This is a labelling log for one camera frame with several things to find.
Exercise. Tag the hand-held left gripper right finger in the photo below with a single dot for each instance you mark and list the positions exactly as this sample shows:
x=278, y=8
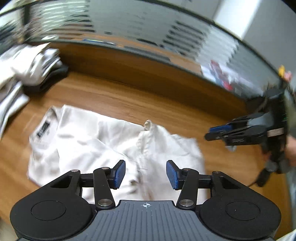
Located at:
x=172, y=173

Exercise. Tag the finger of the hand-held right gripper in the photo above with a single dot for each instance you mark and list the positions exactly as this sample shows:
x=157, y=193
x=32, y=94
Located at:
x=219, y=128
x=222, y=136

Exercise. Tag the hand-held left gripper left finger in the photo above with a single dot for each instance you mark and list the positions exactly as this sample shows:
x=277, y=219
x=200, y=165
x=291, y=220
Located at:
x=119, y=173

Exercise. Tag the white button shirt black label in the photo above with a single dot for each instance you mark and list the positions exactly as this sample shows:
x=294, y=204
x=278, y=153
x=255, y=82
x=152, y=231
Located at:
x=92, y=143

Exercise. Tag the person's right forearm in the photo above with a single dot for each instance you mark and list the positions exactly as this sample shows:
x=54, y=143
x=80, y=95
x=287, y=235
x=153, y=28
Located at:
x=291, y=146

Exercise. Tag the pile of white folded clothes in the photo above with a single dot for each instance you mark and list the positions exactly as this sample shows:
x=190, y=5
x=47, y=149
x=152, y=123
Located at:
x=27, y=64

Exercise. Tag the pink rubber duck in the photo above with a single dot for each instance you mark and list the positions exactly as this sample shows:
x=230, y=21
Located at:
x=288, y=75

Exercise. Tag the yellow rubber duck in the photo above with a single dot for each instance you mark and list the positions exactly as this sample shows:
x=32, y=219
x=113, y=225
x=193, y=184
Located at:
x=281, y=69

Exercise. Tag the stack of papers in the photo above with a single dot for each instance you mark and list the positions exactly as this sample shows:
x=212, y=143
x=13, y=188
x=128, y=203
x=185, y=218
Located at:
x=219, y=74

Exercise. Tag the long striped glass partition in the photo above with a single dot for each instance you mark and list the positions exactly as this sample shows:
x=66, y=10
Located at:
x=138, y=27

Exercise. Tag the blue flat box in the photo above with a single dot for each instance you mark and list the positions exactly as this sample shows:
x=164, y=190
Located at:
x=92, y=40

